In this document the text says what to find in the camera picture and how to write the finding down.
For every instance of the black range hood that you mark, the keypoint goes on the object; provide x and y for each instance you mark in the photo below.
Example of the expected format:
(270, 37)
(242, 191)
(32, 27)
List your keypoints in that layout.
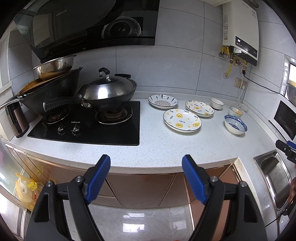
(56, 29)

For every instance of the person's right hand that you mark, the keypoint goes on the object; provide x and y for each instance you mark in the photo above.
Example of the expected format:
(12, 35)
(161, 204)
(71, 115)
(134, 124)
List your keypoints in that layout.
(292, 190)

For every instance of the white microwave oven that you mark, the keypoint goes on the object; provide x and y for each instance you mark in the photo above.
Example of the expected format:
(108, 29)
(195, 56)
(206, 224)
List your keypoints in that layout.
(283, 114)

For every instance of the wall power socket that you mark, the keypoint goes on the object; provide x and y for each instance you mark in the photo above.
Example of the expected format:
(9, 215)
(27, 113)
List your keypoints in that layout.
(239, 83)

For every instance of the black wok on left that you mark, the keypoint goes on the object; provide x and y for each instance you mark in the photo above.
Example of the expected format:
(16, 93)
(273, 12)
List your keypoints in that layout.
(62, 86)

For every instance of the white bowl gold rim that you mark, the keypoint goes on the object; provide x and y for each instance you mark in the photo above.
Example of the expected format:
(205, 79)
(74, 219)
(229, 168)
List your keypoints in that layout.
(216, 104)

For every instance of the small yellow bear plate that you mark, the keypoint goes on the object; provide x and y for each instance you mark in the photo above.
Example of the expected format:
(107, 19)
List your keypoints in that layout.
(199, 108)

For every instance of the white plate mandala pattern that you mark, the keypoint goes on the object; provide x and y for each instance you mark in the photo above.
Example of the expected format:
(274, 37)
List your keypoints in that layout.
(162, 101)

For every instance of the white bowl orange flower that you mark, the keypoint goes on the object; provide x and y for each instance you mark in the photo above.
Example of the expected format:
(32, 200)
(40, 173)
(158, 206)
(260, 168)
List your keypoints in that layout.
(235, 112)

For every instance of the blue white patterned bowl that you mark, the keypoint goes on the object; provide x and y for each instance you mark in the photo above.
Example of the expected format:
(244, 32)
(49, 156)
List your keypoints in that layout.
(235, 125)

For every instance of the yellow plastic bag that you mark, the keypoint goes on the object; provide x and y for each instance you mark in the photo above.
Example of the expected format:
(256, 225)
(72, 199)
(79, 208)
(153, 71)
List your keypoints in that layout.
(28, 191)

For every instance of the black gas stove top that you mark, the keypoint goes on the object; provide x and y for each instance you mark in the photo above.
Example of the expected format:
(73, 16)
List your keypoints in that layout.
(83, 126)

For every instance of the wok with steel lid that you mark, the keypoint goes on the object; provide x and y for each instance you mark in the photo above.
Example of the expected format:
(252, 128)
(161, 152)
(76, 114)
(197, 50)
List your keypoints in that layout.
(105, 92)

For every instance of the stainless steel sink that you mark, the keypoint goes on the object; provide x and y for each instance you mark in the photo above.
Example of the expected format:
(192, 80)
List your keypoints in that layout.
(277, 178)

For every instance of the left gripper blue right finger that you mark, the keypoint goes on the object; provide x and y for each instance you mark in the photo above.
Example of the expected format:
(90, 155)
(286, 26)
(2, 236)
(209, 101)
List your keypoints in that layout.
(243, 221)

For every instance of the white gas water heater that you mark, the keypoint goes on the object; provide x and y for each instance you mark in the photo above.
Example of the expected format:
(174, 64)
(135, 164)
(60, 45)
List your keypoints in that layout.
(240, 30)

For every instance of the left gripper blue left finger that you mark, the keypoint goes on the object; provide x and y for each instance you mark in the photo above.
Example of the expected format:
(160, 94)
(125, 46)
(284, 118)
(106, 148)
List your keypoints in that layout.
(48, 219)

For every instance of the wooden cutting board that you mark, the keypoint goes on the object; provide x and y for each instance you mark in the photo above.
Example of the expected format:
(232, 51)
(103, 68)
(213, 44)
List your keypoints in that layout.
(36, 83)

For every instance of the large yellow bear plate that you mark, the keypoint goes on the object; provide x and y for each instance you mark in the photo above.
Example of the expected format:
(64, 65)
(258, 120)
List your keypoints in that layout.
(181, 120)

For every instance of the stainless steel basin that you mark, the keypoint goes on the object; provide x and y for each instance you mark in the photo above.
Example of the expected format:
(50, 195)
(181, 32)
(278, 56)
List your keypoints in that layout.
(55, 67)

